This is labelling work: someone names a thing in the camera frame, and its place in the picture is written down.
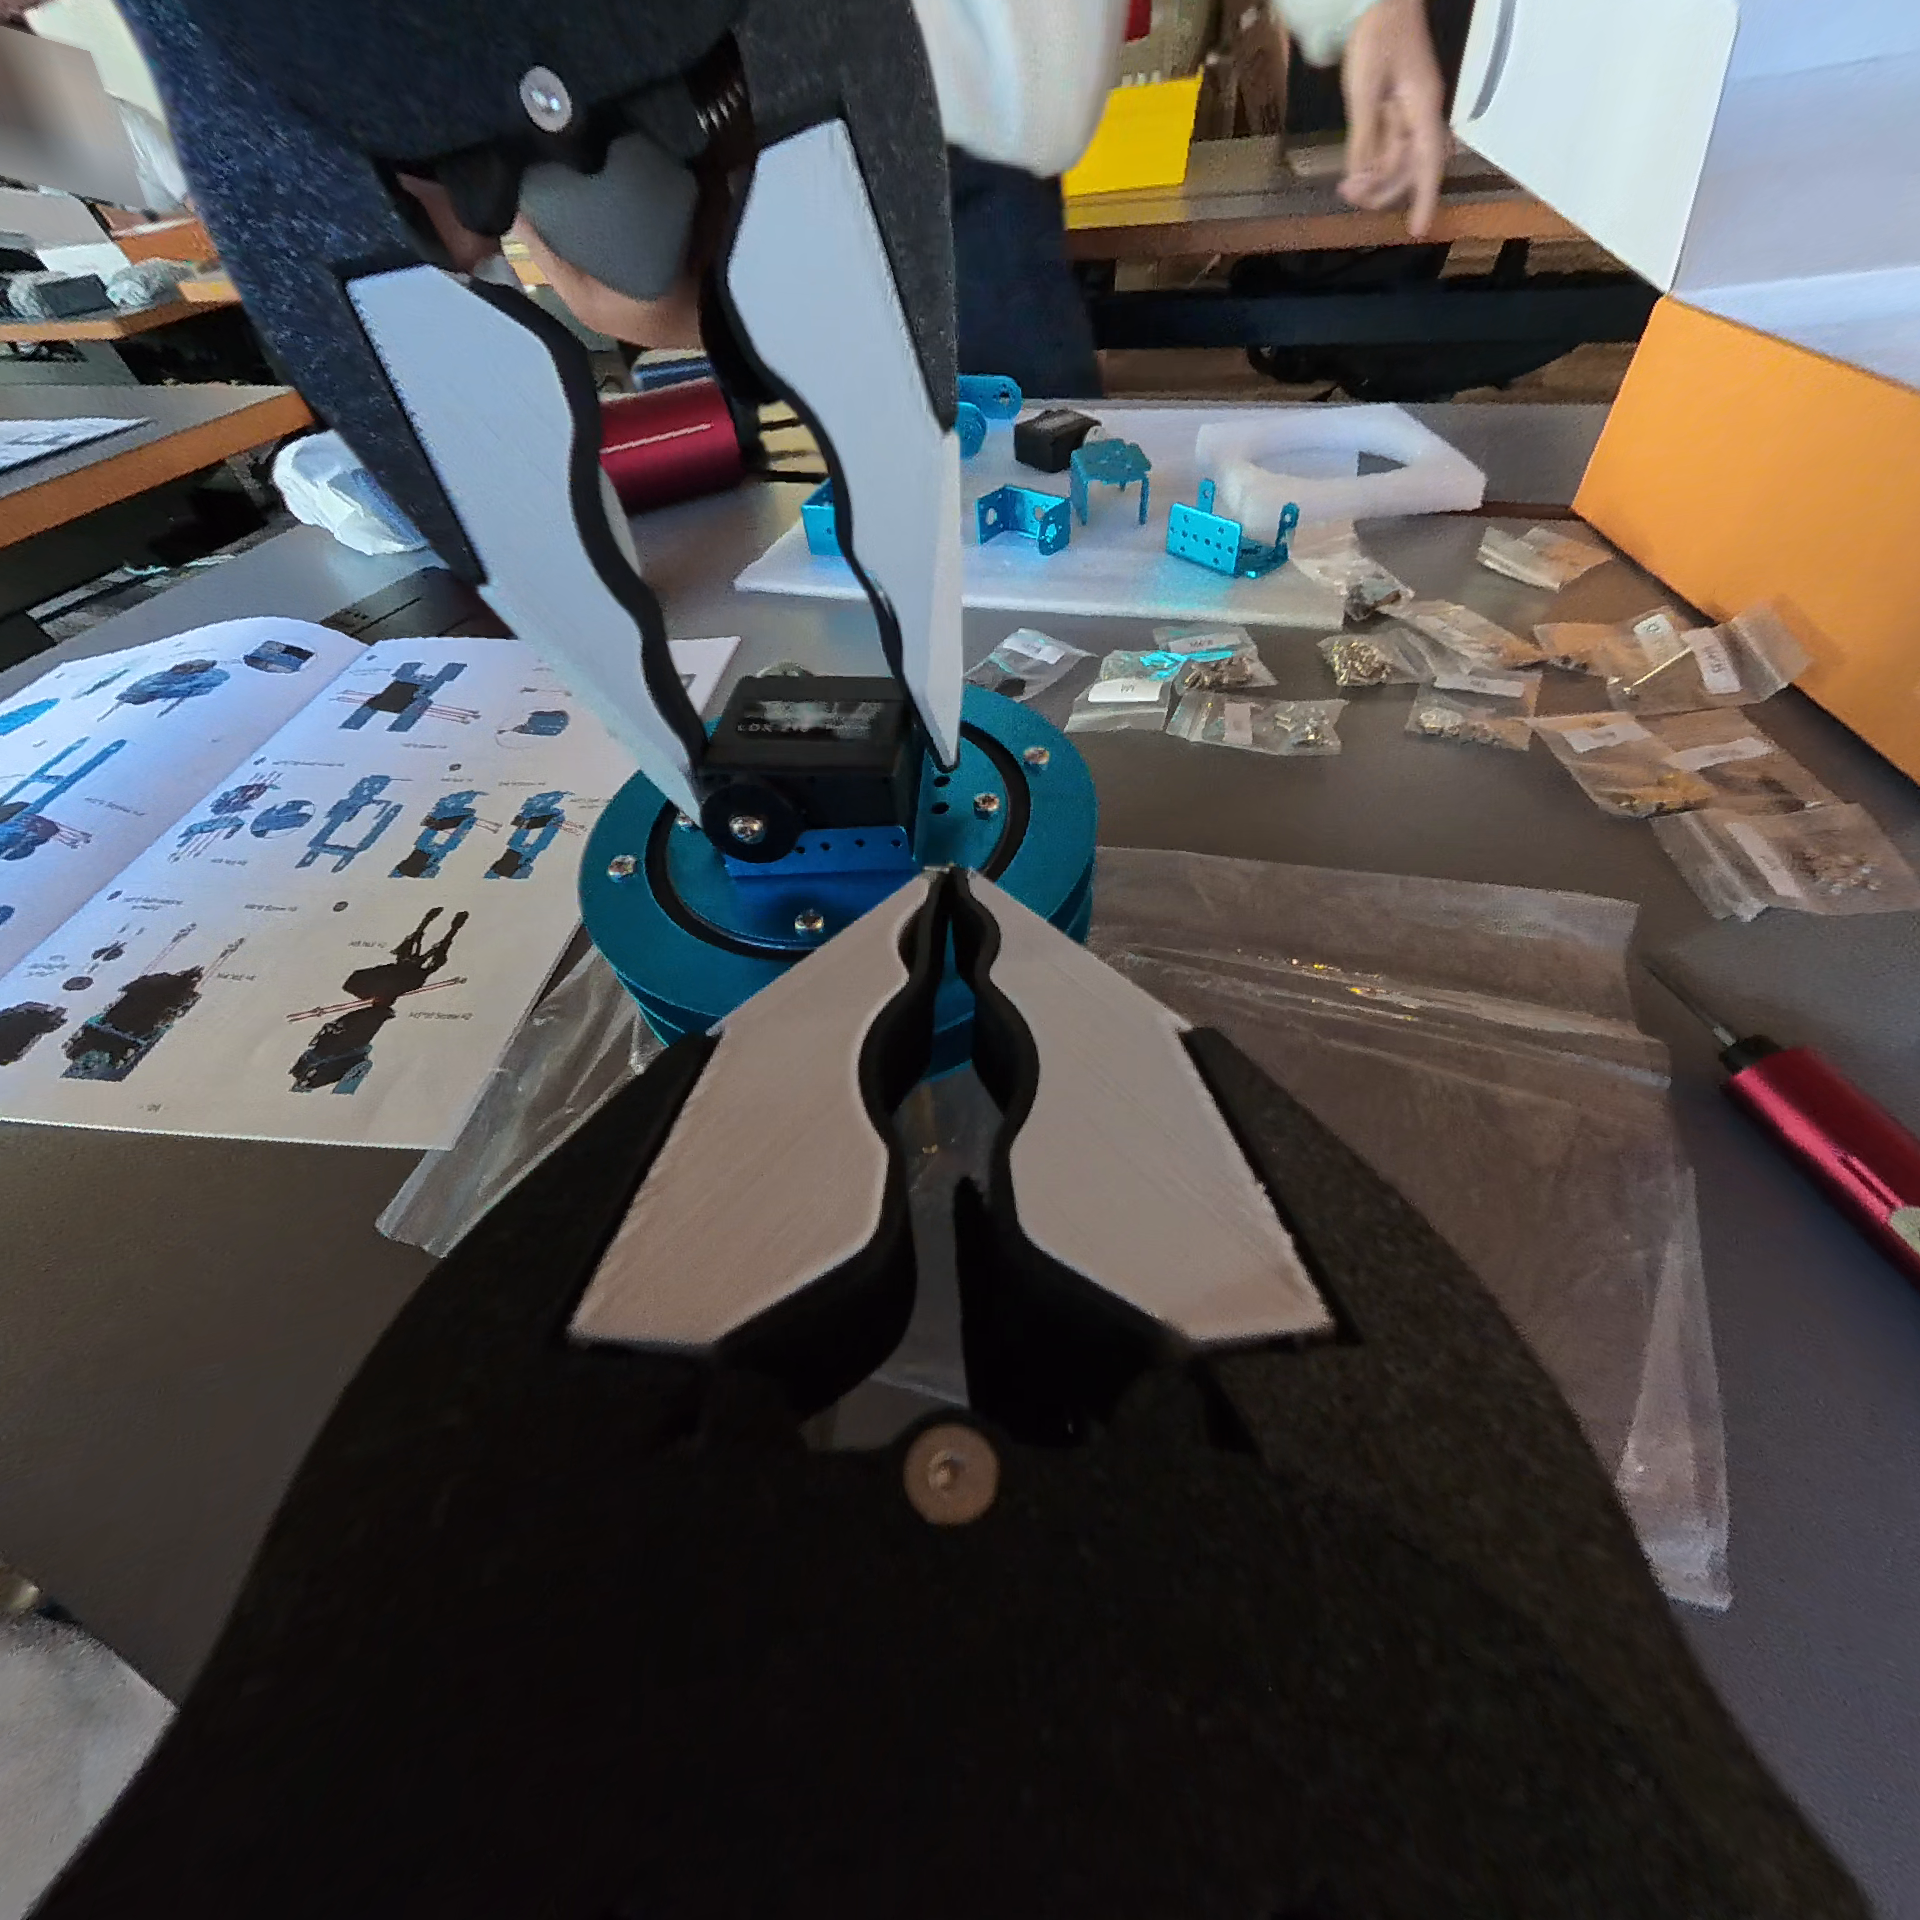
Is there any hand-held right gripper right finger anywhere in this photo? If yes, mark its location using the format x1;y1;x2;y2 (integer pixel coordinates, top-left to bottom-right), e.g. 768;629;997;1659
951;867;1338;1451

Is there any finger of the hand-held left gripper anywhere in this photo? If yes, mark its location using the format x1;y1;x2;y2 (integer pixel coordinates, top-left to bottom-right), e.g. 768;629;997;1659
717;119;965;767
347;267;710;823

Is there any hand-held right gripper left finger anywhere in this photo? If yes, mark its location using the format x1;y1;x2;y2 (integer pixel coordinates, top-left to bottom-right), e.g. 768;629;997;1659
567;867;956;1423

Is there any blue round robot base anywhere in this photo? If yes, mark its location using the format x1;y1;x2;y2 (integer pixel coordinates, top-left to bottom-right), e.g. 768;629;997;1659
576;673;1103;1080

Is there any red screwdriver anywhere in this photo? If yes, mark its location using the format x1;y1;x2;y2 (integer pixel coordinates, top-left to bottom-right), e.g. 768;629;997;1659
1640;959;1920;1285

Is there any neighbouring grey desk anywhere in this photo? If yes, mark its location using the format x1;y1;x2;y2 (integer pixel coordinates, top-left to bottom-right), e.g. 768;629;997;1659
0;382;318;548

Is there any background wooden desk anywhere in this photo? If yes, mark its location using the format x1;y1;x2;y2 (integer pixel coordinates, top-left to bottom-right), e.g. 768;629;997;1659
1062;142;1653;355

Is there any dark grey desk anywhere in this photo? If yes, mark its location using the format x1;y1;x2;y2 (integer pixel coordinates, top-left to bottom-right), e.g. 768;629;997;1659
0;392;1920;1920

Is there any person's left hand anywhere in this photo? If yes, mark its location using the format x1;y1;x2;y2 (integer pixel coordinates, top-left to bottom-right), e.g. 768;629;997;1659
516;239;710;355

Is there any red metal cylinder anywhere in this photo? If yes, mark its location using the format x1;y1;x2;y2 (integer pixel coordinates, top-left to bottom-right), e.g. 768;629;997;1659
597;376;746;512

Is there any white crumpled plastic bag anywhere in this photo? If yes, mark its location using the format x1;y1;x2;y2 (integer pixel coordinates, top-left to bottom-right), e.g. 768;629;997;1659
270;427;429;557

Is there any large clear plastic bag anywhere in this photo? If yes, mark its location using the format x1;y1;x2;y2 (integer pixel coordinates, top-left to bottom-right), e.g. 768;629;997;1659
374;848;1734;1613

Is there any white foam sheet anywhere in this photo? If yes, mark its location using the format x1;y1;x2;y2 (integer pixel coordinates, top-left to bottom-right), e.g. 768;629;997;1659
736;397;1487;633

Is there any yellow box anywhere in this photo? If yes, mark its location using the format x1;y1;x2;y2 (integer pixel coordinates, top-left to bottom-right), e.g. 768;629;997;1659
1064;67;1203;197

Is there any printed instruction manual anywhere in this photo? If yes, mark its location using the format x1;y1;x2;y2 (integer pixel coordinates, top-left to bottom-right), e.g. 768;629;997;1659
0;614;746;1149

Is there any group of small screw bags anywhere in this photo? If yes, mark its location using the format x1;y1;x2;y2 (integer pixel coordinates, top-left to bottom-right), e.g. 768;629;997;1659
966;516;1883;924

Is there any orange cardboard box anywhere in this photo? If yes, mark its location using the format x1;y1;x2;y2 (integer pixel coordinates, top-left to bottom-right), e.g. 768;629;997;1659
1447;0;1920;735

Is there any white shirt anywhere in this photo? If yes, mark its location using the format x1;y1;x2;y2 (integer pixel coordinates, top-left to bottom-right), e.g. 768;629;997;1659
0;1559;178;1920

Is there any blue claw-shaped bracket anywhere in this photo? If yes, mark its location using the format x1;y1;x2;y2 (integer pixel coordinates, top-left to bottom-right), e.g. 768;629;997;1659
1067;439;1155;527

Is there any blue perforated U bracket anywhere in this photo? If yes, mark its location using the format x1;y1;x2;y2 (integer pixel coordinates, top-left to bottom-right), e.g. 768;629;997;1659
1162;479;1298;577

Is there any white foam ring block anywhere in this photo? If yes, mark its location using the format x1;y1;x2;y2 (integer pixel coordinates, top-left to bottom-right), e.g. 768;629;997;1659
1197;406;1487;519

